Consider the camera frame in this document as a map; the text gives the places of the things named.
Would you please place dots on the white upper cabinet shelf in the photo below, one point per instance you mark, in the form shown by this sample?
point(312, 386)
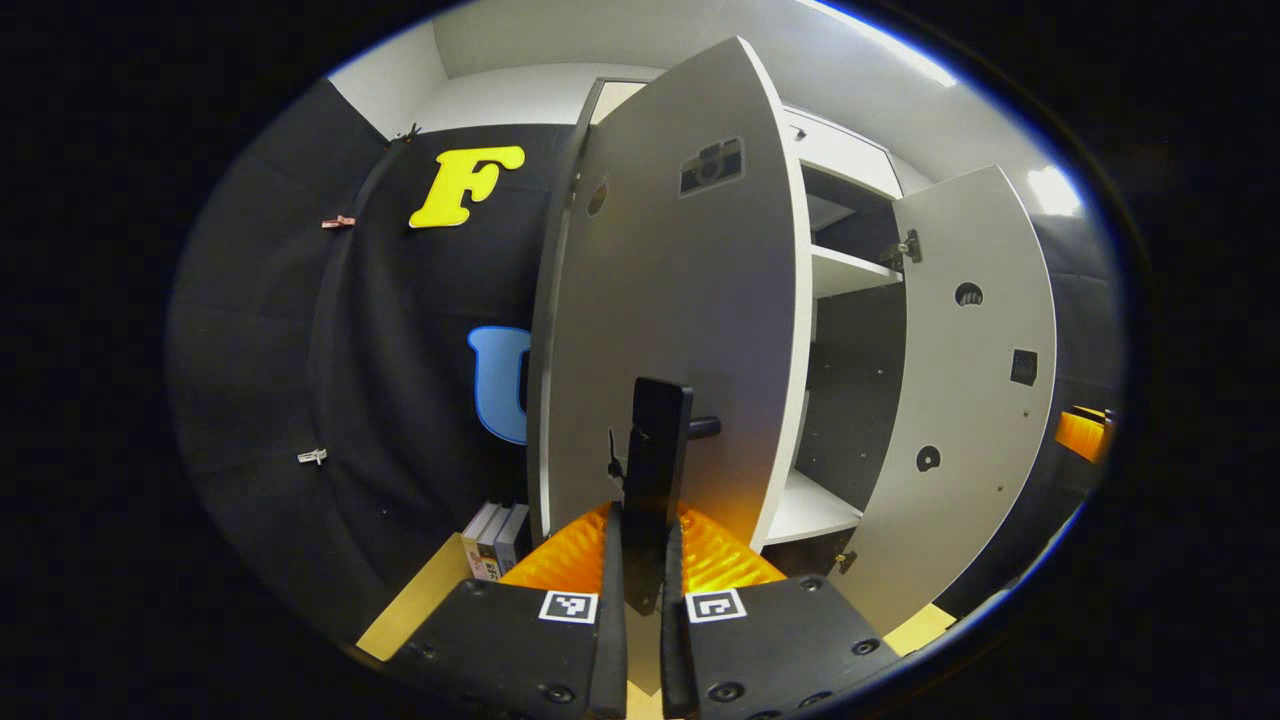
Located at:
point(850, 270)

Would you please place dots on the beige cabinet door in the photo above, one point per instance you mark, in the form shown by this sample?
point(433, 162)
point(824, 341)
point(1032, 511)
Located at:
point(970, 400)
point(690, 300)

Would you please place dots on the black clip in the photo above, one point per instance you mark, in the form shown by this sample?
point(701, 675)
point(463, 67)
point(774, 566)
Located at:
point(405, 134)

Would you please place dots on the metal door hinge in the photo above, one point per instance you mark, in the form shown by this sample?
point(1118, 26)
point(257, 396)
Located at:
point(905, 248)
point(845, 561)

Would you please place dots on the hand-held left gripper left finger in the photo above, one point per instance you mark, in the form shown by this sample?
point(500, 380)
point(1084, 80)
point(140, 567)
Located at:
point(612, 640)

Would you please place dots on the short ceiling light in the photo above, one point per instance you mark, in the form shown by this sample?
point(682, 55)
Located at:
point(1055, 190)

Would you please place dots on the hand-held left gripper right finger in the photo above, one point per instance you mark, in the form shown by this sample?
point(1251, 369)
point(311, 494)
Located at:
point(672, 650)

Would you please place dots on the pink clip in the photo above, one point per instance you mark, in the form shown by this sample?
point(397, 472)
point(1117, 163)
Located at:
point(338, 222)

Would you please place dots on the beige double-door shoe cabinet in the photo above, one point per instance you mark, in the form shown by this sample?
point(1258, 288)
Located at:
point(850, 390)

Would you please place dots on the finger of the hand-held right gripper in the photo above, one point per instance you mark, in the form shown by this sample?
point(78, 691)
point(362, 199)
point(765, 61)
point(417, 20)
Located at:
point(1080, 435)

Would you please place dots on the white cabinet shelf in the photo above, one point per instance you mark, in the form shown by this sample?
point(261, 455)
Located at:
point(850, 270)
point(810, 510)

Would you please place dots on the white lower cabinet shelf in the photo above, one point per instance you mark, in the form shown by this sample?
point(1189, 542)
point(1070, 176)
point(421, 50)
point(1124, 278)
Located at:
point(810, 510)

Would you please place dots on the white clip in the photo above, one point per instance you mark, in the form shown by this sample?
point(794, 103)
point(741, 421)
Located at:
point(312, 457)

